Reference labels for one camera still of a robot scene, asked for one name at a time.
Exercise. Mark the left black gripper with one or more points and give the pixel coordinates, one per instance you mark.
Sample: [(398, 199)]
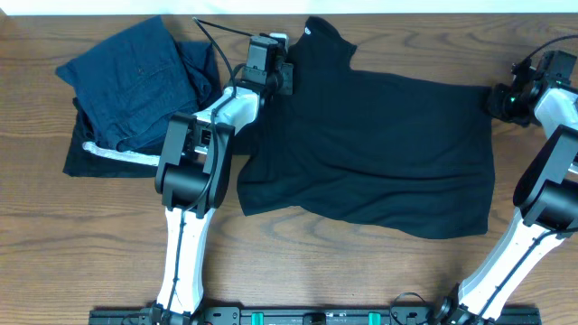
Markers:
[(285, 78)]

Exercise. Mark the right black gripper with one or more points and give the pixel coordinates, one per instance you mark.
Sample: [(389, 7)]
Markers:
[(498, 102)]

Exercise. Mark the black polo shirt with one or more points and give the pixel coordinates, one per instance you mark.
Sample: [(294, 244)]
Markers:
[(370, 148)]

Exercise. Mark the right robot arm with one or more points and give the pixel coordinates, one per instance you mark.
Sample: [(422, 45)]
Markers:
[(545, 201)]

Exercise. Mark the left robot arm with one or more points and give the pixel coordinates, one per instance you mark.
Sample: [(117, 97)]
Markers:
[(193, 171)]

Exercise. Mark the folded dark blue shorts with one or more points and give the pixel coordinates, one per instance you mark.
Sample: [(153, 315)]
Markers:
[(129, 85)]

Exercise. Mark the folded black garment white stripe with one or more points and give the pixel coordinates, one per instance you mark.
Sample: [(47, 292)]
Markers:
[(104, 158)]

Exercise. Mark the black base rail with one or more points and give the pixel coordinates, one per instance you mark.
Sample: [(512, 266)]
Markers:
[(236, 316)]

